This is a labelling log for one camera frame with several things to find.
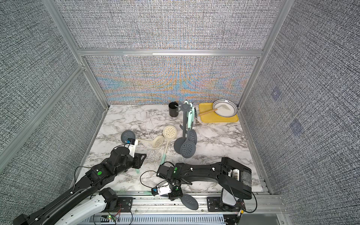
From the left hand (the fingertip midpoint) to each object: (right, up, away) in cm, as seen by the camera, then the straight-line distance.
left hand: (147, 154), depth 76 cm
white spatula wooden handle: (+51, +28, +38) cm, 69 cm away
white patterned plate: (+62, +29, +41) cm, 79 cm away
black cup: (+13, +26, +34) cm, 45 cm away
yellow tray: (+44, +21, +37) cm, 61 cm away
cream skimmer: (+11, +10, +25) cm, 29 cm away
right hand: (+13, -20, +1) cm, 24 cm away
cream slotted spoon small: (+2, +3, +21) cm, 21 cm away
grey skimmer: (+23, -22, -5) cm, 32 cm away
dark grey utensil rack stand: (+16, +1, +22) cm, 27 cm away
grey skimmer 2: (+26, +8, +12) cm, 30 cm away
